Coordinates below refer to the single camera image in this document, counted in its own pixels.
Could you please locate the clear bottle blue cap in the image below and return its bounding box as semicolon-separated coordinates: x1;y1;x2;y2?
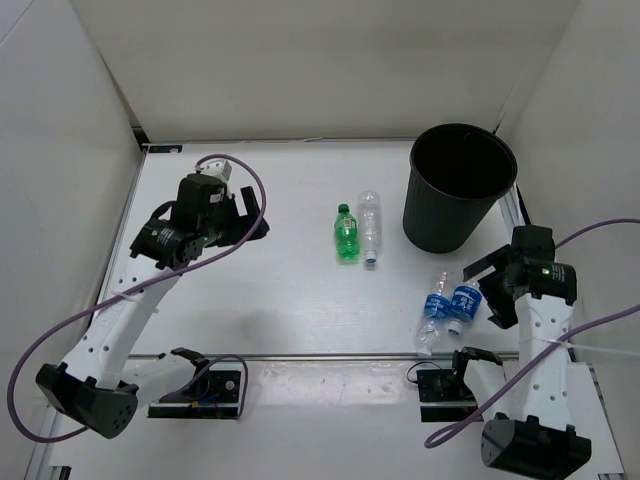
357;191;382;268

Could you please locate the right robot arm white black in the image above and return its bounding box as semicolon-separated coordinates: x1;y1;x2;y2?
449;225;592;479

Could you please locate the clear bottle blue label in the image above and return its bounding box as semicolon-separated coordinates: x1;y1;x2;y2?
415;269;451;357

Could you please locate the black plastic trash bin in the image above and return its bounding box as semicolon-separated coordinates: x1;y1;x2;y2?
402;123;518;254

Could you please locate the aluminium table edge rail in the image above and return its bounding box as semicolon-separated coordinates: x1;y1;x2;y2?
128;352;519;361

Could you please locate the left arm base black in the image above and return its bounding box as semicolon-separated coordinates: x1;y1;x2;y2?
147;347;249;420

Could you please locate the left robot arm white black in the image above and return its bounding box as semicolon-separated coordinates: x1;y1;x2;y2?
36;171;269;439

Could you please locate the green plastic bottle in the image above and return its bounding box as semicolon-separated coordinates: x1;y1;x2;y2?
334;204;360;262

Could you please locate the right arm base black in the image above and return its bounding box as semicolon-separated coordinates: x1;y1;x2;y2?
406;361;477;423

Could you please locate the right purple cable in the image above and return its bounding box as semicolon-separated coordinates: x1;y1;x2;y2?
423;217;640;449

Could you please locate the short bottle blue label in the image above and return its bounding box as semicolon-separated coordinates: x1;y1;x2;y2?
446;280;483;337

